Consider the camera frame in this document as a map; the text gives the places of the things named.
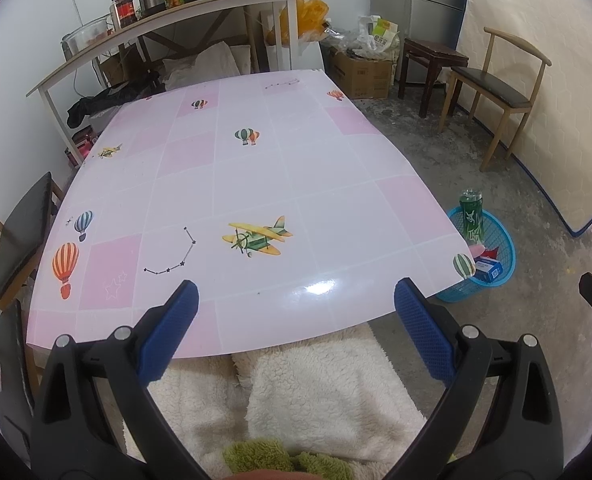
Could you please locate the wooden chair black seat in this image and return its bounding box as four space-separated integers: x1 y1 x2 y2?
438 27 552 173
0 172 64 311
0 300 41 461

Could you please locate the grey refrigerator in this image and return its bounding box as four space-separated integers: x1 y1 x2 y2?
371 0 472 83

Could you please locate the black cloth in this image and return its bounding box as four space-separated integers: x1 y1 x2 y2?
67 80 161 128

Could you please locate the clear glass pot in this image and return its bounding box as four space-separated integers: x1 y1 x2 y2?
62 16 114 58

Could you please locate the blue carton box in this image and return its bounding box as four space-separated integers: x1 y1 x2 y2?
473 256 504 282

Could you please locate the brown cardboard box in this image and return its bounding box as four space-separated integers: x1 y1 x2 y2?
326 50 394 101

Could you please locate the yellow plastic bag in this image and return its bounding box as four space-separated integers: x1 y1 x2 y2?
268 0 329 46

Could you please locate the white plastic bag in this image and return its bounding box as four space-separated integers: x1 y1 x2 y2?
358 15 401 58

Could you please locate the dark sauce jar red lid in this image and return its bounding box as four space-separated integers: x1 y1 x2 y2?
110 0 139 30

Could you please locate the clear plastic bag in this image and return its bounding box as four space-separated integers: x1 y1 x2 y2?
321 25 361 56

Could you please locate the pink printed table cover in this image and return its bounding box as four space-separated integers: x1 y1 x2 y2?
26 69 477 361

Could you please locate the white fleece robe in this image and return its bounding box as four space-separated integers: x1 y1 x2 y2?
120 325 427 476

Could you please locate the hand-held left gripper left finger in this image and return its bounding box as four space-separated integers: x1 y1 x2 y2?
28 280 211 480

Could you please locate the green label plastic bottle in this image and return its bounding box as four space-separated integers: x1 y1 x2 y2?
458 189 486 253

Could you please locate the red box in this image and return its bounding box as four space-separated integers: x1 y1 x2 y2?
70 127 99 161

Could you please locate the white-framed wooden side table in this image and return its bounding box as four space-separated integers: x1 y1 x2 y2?
26 0 309 166

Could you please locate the small cardboard box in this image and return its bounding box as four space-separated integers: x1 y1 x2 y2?
98 50 146 86

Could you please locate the green fleece cloth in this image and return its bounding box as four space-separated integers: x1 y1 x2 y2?
223 439 357 480

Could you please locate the white pillow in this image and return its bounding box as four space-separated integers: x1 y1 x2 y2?
163 40 251 91

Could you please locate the beige mattress blue edge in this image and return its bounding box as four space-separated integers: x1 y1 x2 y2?
456 0 592 236

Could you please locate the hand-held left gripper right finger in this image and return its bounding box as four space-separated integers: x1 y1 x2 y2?
393 277 564 480

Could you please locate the blue plastic waste basket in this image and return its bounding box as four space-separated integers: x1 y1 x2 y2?
433 207 517 303

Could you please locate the dark wooden stool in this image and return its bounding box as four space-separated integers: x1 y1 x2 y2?
397 36 469 118

